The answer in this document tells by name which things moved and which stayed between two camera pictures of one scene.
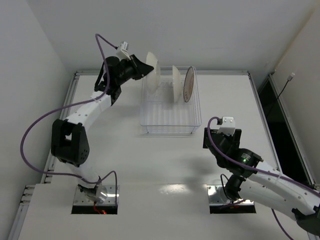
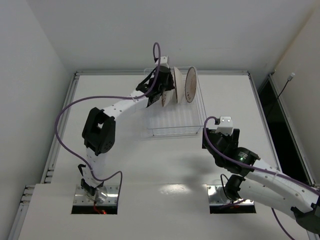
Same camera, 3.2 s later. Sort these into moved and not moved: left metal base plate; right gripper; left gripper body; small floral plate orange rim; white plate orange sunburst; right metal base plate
Moved: left gripper body; white plate orange sunburst; small floral plate orange rim
Not moved: right gripper; left metal base plate; right metal base plate
